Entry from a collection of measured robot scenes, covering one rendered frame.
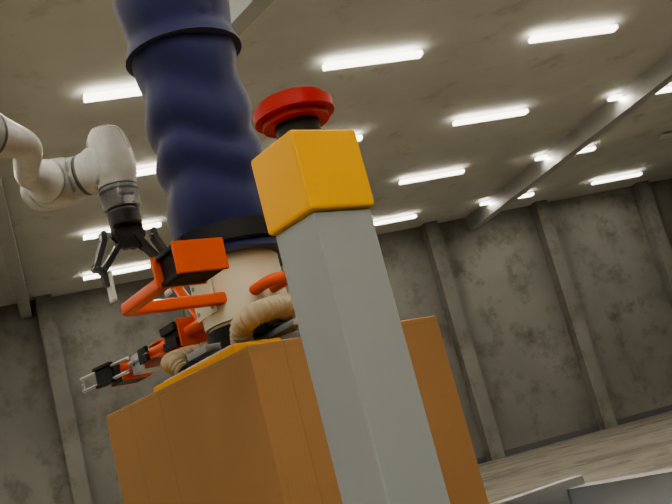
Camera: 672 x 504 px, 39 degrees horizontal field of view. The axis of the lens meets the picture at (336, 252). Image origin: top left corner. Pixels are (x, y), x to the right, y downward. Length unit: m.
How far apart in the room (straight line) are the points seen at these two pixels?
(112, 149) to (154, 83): 0.40
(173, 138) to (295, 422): 0.64
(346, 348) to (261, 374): 0.77
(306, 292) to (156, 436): 1.08
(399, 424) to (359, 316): 0.09
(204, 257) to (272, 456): 0.32
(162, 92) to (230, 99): 0.13
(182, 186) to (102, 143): 0.50
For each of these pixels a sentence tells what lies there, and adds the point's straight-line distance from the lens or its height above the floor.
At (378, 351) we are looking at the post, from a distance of 0.76.
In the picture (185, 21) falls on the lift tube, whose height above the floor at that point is 1.62.
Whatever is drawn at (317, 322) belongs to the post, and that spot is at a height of 0.85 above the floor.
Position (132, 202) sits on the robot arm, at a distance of 2.28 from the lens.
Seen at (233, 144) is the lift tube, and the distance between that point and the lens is 1.86.
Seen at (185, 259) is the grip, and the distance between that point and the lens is 1.43.
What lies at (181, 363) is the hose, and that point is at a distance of 1.89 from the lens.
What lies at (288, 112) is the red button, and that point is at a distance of 0.80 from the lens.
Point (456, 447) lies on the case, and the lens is 1.70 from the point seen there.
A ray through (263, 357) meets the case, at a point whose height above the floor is 0.92.
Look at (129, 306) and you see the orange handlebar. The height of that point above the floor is 1.07.
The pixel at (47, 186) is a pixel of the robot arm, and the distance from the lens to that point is 2.32.
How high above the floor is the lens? 0.74
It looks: 12 degrees up
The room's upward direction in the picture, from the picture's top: 15 degrees counter-clockwise
